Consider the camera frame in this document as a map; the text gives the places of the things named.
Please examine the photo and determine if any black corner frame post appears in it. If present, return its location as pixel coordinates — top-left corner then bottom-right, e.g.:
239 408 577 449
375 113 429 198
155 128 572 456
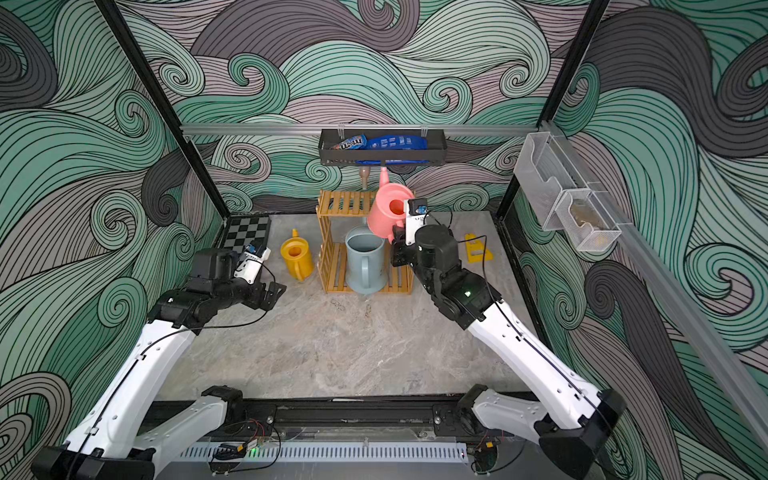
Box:
94 0 231 219
494 0 612 220

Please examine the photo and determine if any black grey chessboard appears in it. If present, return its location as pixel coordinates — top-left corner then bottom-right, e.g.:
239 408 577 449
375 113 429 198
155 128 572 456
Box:
218 215 271 254

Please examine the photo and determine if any white slotted cable duct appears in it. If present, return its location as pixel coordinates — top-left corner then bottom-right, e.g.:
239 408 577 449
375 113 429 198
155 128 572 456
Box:
164 442 470 464

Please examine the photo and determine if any black corner frame post right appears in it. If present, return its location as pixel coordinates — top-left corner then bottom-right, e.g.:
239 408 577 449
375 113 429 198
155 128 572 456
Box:
494 0 612 220

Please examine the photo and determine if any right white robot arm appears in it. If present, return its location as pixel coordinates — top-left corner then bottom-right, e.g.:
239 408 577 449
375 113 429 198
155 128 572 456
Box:
391 223 626 479

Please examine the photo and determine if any aluminium wall rail back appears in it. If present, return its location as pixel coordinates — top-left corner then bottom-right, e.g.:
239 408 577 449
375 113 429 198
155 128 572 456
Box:
180 122 538 137

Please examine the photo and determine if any small candy packet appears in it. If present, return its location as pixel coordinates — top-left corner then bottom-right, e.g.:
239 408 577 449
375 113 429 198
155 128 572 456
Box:
330 135 368 151

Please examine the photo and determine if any black wall basket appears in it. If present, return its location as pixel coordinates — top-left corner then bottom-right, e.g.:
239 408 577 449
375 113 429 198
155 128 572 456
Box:
318 130 447 167

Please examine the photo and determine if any black corner frame post left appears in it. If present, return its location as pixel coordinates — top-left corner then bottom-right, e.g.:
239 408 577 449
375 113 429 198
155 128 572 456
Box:
94 0 231 219

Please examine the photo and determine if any yellow plastic watering can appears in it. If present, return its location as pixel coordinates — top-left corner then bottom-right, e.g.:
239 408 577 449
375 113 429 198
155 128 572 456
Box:
280 229 314 282

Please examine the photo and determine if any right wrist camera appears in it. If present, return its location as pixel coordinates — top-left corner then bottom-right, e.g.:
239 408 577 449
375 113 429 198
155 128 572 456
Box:
405 198 428 246

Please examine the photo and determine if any aluminium wall rail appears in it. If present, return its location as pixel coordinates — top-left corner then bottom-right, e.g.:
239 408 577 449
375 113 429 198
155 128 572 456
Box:
538 121 767 448
180 122 538 137

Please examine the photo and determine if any blue snack bag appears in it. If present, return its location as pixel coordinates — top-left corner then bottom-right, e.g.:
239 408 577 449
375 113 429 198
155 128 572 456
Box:
365 135 428 151

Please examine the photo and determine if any aluminium wall rail right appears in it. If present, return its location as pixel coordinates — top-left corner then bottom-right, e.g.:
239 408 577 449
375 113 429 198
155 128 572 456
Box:
538 121 767 448

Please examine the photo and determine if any clear plastic wall bin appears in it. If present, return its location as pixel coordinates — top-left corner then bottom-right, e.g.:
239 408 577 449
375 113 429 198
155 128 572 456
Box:
514 132 620 254

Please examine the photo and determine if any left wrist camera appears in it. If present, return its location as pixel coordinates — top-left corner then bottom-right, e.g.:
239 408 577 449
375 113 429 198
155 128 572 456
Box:
234 244 271 285

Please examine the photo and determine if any pink plastic watering can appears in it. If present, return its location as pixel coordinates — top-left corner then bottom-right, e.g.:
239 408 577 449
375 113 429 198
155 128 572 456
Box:
367 166 415 243

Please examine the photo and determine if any light blue long-spout watering can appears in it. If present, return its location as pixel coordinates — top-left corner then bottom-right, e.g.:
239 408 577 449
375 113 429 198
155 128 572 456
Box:
344 166 388 296

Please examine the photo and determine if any wooden slatted shelf rack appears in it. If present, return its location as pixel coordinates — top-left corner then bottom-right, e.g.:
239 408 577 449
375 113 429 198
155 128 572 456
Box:
316 190 415 295

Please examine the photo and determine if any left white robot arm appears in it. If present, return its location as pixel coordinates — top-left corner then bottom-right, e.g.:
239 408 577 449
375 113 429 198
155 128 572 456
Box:
31 245 286 479

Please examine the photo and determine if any yellow triangular stand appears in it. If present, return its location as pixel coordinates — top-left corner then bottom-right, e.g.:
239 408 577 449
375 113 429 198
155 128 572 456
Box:
463 233 493 263

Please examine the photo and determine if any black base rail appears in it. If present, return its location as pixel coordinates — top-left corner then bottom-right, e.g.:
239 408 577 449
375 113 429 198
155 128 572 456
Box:
204 394 487 439

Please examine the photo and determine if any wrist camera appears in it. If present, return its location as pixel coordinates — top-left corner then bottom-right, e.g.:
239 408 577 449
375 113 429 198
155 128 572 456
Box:
405 198 428 246
234 244 271 285

